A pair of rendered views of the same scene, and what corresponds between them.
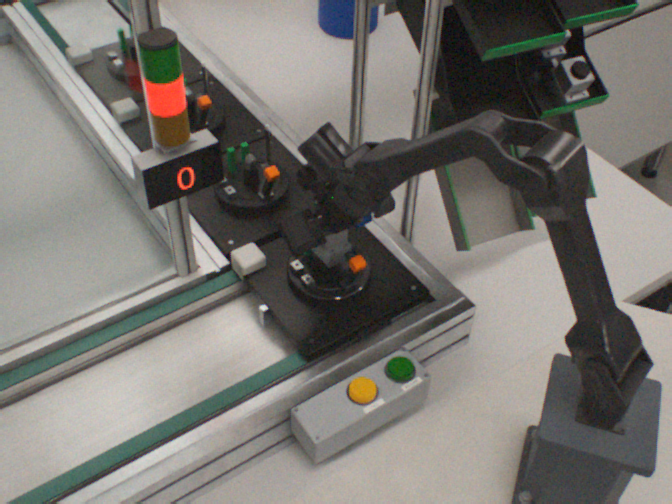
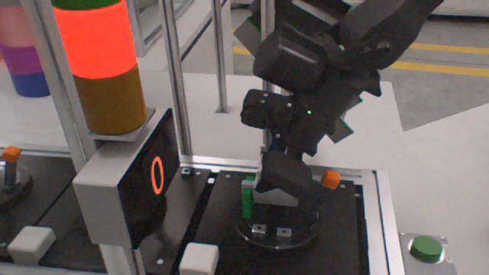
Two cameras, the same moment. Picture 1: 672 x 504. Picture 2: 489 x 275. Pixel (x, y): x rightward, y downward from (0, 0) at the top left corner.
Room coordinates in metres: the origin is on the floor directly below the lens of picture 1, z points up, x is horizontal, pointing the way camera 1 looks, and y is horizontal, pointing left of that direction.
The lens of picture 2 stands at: (0.58, 0.37, 1.45)
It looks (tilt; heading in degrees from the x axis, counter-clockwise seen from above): 33 degrees down; 317
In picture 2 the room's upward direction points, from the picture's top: 2 degrees counter-clockwise
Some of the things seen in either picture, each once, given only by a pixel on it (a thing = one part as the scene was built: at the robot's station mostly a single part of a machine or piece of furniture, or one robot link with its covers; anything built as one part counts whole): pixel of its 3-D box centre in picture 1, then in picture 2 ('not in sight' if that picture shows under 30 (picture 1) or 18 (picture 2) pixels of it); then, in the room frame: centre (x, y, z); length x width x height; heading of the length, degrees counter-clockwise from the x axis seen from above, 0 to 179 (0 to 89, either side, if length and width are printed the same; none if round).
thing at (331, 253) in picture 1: (326, 232); (270, 176); (0.91, 0.02, 1.06); 0.08 x 0.04 x 0.07; 36
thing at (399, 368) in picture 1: (400, 370); (425, 250); (0.72, -0.10, 0.96); 0.04 x 0.04 x 0.02
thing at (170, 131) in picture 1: (170, 121); (111, 94); (0.89, 0.23, 1.28); 0.05 x 0.05 x 0.05
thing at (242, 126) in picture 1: (188, 104); not in sight; (1.31, 0.30, 1.01); 0.24 x 0.24 x 0.13; 36
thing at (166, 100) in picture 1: (165, 90); (97, 35); (0.89, 0.23, 1.33); 0.05 x 0.05 x 0.05
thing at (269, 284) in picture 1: (329, 278); (277, 226); (0.91, 0.01, 0.96); 0.24 x 0.24 x 0.02; 36
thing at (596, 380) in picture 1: (616, 368); not in sight; (0.60, -0.35, 1.15); 0.09 x 0.07 x 0.06; 143
